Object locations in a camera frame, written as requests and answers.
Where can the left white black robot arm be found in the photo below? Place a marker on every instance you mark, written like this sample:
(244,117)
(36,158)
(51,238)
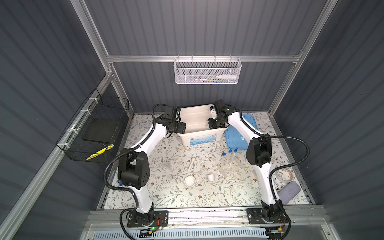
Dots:
(134,168)

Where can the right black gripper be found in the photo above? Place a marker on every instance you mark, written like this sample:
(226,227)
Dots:
(211,123)

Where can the white bottle in basket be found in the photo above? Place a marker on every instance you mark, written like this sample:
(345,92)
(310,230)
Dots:
(227,77)

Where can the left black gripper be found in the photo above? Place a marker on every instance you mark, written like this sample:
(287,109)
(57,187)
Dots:
(181,129)

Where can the grey cloth roll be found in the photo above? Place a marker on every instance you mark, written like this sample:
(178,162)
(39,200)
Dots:
(289,192)

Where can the small white ceramic crucible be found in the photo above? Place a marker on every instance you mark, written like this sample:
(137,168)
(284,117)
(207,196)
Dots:
(211,178)

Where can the white plastic storage bin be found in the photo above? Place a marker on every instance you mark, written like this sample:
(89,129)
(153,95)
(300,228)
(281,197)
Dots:
(197,130)

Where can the blue plastic bin lid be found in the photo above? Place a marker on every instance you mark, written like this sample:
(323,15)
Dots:
(234,138)

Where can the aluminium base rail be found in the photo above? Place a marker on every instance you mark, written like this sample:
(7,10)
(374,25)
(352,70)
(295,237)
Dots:
(212,217)

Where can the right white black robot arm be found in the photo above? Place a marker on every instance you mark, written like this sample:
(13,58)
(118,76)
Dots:
(258,154)

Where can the white wire mesh basket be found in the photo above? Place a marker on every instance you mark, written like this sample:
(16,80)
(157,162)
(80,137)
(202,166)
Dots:
(203,71)

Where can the black wire wall basket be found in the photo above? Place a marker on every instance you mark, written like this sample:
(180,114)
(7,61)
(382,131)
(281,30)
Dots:
(97,130)

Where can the white ceramic mortar bowl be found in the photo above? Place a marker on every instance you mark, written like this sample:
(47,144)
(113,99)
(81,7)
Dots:
(189,181)

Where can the clear plastic well plate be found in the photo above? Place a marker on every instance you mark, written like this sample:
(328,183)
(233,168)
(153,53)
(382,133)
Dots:
(238,168)

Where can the floral patterned table mat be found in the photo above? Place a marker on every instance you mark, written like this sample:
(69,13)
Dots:
(169,163)

